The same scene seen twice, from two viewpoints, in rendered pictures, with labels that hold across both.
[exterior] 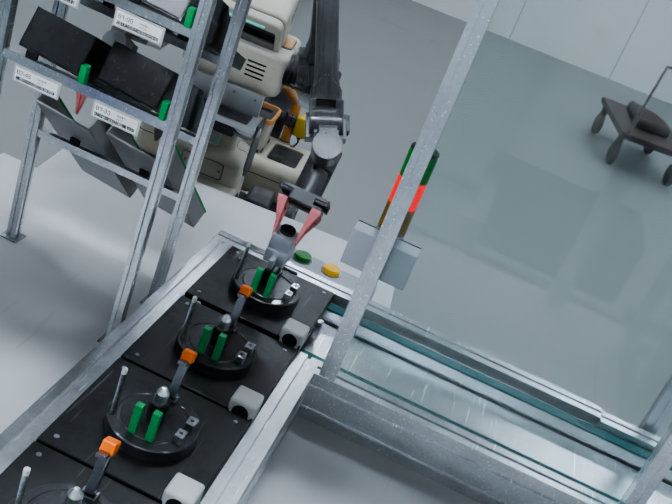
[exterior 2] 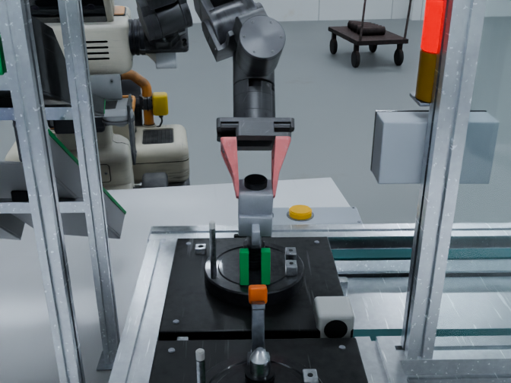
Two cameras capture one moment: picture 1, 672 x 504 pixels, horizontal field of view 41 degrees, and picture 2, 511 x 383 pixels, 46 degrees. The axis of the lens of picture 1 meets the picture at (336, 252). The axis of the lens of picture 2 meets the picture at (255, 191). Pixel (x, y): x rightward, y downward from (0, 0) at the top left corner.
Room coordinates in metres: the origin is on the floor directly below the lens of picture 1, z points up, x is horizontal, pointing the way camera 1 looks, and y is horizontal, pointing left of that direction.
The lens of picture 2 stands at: (0.85, 0.20, 1.43)
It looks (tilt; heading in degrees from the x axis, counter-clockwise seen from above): 24 degrees down; 352
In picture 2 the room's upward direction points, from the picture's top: straight up
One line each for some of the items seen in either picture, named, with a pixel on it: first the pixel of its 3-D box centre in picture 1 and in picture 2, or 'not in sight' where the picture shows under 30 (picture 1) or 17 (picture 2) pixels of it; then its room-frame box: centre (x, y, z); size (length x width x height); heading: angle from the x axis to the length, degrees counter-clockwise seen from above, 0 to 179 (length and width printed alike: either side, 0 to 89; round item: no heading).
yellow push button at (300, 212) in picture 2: (331, 271); (299, 214); (1.77, -0.01, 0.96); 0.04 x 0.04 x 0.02
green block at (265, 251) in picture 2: (270, 285); (265, 266); (1.52, 0.09, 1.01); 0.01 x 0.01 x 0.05; 84
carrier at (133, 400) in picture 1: (158, 407); not in sight; (1.06, 0.16, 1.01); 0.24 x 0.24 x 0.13; 84
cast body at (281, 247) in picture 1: (281, 245); (255, 205); (1.55, 0.10, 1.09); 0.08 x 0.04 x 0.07; 174
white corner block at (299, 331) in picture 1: (293, 335); (333, 318); (1.45, 0.02, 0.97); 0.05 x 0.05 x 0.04; 84
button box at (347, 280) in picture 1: (326, 283); (299, 229); (1.77, -0.01, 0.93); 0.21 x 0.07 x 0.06; 84
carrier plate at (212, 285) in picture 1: (262, 296); (254, 283); (1.56, 0.10, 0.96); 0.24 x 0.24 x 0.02; 84
